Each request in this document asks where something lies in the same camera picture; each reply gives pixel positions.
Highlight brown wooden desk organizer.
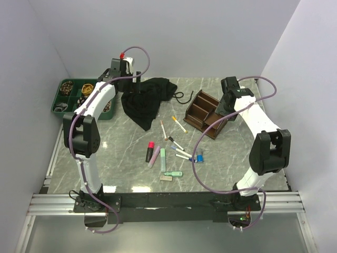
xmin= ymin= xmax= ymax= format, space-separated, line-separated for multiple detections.
xmin=184 ymin=90 xmax=223 ymax=132

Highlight pink black highlighter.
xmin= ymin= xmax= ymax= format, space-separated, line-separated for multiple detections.
xmin=145 ymin=141 xmax=155 ymax=163

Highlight purple pastel highlighter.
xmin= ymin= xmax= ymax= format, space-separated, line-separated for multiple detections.
xmin=148 ymin=146 xmax=161 ymax=168

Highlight green pastel highlighter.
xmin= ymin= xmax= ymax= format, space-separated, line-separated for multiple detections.
xmin=160 ymin=148 xmax=166 ymax=173

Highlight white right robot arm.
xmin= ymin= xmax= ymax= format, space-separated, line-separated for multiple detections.
xmin=215 ymin=76 xmax=291 ymax=210

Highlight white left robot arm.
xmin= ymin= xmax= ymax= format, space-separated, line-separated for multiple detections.
xmin=63 ymin=55 xmax=142 ymax=212

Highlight yellow rolled tie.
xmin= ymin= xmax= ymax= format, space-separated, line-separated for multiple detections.
xmin=81 ymin=83 xmax=94 ymax=97

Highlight pink brown rolled tie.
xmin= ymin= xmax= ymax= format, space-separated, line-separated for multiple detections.
xmin=103 ymin=100 xmax=112 ymax=113

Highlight peach cap white marker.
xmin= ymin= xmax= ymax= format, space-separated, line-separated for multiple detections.
xmin=160 ymin=120 xmax=168 ymax=141

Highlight black floral rolled tie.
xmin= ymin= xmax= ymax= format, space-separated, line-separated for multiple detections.
xmin=76 ymin=96 xmax=87 ymax=108

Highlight yellow cap white marker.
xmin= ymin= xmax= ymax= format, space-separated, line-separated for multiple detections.
xmin=172 ymin=116 xmax=188 ymax=133

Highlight green compartment tray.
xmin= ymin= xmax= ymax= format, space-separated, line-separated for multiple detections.
xmin=50 ymin=79 xmax=118 ymax=121

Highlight brown patterned rolled tie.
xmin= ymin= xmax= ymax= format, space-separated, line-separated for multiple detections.
xmin=60 ymin=81 xmax=74 ymax=96

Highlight blue correction tape roll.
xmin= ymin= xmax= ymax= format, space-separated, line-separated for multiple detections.
xmin=196 ymin=154 xmax=204 ymax=163

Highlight dark blue cap marker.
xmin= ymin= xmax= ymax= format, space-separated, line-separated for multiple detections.
xmin=175 ymin=154 xmax=197 ymax=162

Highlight black cap white marker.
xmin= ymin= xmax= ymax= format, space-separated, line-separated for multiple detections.
xmin=167 ymin=136 xmax=185 ymax=151

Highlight grey rolled tie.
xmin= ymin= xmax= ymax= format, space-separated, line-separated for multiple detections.
xmin=53 ymin=103 xmax=68 ymax=112

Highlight light blue cap marker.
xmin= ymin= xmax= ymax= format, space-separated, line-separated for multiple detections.
xmin=171 ymin=146 xmax=192 ymax=158

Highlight green correction tape dispenser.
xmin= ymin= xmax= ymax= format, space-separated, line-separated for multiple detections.
xmin=164 ymin=171 xmax=183 ymax=177

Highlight beige eraser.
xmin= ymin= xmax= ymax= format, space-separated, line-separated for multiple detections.
xmin=160 ymin=176 xmax=173 ymax=181

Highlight black base crossbar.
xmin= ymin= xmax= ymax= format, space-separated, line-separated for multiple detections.
xmin=73 ymin=192 xmax=261 ymax=224

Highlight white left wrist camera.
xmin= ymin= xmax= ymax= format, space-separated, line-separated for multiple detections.
xmin=124 ymin=57 xmax=134 ymax=76

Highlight black drawstring shorts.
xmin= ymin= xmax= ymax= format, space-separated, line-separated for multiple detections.
xmin=121 ymin=77 xmax=190 ymax=131

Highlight aluminium frame rail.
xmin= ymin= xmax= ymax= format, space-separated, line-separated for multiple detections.
xmin=27 ymin=192 xmax=305 ymax=216

